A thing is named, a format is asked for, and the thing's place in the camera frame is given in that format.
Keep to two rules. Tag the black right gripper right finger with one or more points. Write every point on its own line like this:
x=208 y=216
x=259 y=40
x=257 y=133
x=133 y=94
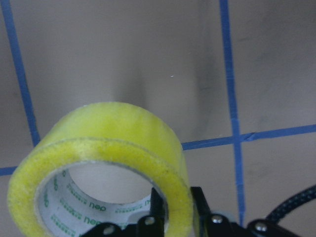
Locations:
x=207 y=223

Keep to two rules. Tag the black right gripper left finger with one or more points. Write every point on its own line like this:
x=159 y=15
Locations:
x=152 y=224

